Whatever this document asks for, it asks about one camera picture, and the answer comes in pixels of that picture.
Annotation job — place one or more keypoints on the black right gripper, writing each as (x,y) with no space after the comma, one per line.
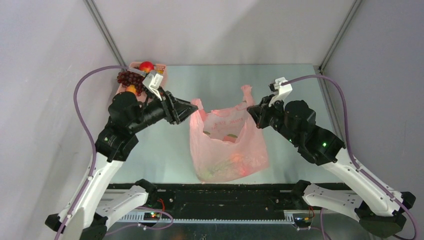
(259,113)

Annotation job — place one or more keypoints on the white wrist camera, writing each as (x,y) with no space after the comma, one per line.
(152,83)
(281,88)

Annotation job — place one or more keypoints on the orange fake peach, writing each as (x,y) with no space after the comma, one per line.
(132,89)

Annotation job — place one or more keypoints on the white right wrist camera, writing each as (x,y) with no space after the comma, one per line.
(281,88)

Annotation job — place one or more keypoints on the pink plastic perforated basket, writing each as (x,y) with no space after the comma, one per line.
(143,96)

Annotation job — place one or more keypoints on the red yellow fake apple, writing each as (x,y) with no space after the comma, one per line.
(232,138)

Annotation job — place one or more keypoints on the red apple at basket back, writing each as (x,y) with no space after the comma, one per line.
(146,66)

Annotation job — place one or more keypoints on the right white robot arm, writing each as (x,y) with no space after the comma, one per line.
(378,208)

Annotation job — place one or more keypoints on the pink printed plastic bag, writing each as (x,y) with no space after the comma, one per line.
(218,161)

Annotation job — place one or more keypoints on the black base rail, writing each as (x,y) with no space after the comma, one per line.
(226,202)

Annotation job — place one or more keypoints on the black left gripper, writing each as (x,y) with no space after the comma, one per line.
(176,110)

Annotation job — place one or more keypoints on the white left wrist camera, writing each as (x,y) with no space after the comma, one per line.
(152,83)

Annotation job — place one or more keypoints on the dark purple fake grapes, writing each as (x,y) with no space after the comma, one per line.
(126,78)

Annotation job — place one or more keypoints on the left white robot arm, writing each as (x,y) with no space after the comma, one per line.
(84,217)

